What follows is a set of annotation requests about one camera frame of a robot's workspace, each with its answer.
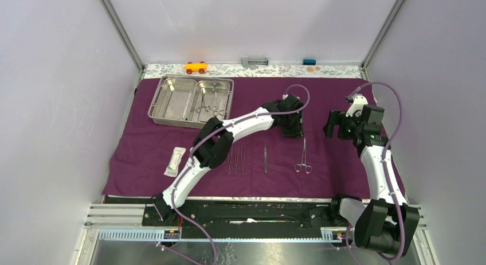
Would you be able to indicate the steel tweezers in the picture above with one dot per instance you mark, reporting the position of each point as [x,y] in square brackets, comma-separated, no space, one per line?
[243,157]
[230,160]

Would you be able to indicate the steel scalpel handle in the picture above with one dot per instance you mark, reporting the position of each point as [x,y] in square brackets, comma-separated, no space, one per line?
[236,160]

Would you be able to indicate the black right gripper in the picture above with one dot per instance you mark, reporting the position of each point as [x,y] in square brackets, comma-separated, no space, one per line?
[336,117]

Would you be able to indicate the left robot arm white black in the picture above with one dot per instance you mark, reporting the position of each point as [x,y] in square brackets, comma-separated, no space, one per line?
[214,142]

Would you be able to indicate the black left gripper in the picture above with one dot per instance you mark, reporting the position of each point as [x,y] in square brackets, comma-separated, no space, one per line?
[296,129]

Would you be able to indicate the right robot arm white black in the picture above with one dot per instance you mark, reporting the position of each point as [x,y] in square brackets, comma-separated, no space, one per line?
[387,223]

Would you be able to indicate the orange toy car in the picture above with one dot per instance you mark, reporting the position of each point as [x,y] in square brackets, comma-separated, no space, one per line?
[195,67]

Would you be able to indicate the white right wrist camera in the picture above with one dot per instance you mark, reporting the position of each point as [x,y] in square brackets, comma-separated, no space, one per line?
[357,102]

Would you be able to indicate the blue plastic block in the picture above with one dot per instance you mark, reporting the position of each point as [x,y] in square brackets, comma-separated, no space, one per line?
[308,62]

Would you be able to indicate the purple cloth wrap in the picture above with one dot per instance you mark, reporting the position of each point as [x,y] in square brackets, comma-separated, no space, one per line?
[288,164]

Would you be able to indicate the steel surgical forceps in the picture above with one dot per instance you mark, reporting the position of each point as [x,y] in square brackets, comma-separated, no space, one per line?
[302,166]

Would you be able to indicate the remaining steel instrument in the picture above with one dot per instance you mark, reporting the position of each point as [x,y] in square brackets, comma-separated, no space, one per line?
[265,159]

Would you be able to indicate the long white sterile packet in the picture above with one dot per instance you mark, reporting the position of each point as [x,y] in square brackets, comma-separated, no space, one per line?
[172,168]

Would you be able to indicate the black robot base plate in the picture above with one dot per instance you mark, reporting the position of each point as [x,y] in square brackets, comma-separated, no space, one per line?
[209,216]

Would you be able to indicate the slotted grey cable duct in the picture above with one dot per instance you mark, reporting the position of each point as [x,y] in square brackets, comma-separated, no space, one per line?
[300,235]

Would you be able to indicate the perforated steel instrument tray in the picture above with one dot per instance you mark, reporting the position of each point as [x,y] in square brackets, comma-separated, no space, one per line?
[177,96]

